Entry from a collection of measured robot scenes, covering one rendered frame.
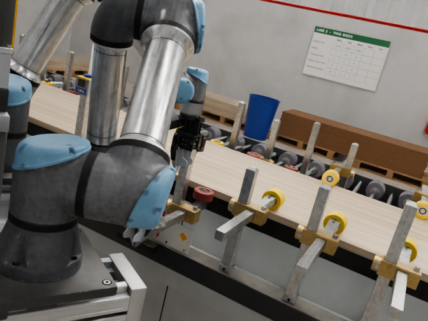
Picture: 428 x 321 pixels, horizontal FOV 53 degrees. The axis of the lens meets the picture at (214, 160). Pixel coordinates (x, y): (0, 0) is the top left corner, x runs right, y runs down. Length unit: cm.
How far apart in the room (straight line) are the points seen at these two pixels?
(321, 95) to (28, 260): 818
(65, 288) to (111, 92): 48
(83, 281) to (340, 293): 114
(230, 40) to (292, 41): 135
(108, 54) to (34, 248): 47
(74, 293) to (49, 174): 20
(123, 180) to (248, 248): 114
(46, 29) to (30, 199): 67
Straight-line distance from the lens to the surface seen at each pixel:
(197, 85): 142
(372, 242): 175
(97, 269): 85
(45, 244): 78
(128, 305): 91
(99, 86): 106
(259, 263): 180
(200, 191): 171
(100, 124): 111
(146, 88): 84
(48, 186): 74
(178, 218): 156
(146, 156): 74
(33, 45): 133
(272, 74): 903
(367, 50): 861
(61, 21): 132
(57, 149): 72
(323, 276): 174
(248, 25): 931
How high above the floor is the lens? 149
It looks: 16 degrees down
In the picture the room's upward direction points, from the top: 14 degrees clockwise
